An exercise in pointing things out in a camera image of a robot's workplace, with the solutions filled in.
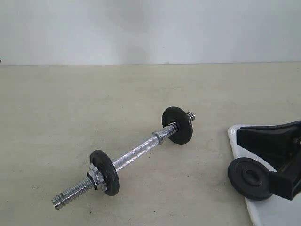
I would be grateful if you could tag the black weight plate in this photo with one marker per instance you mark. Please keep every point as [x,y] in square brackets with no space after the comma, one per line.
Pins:
[101,160]
[250,178]

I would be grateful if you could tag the white rectangular tray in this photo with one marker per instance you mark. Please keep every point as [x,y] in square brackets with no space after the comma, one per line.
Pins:
[274,211]

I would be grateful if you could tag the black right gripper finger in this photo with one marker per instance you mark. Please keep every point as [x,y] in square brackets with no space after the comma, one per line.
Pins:
[277,145]
[285,184]

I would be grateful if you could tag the chrome star collar nut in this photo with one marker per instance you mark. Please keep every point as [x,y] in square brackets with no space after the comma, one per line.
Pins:
[96,178]

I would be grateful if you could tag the chrome threaded dumbbell bar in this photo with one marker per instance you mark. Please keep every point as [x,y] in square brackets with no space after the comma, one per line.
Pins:
[74,191]

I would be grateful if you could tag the black weight plate far end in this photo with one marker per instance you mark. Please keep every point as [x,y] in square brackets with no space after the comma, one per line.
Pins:
[178,124]

